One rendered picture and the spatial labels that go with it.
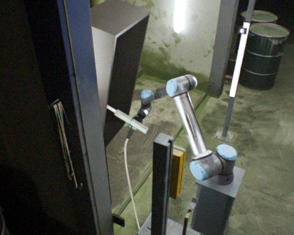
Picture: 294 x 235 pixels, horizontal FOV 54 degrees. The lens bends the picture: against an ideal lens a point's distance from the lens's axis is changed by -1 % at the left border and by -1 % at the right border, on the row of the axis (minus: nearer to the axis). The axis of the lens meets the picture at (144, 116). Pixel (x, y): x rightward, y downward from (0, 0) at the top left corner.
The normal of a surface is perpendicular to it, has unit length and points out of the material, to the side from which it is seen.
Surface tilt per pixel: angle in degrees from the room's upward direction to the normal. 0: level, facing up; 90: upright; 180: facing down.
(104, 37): 90
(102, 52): 90
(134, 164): 0
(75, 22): 90
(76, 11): 90
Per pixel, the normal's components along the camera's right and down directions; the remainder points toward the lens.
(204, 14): -0.49, 0.52
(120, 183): 0.00, -0.81
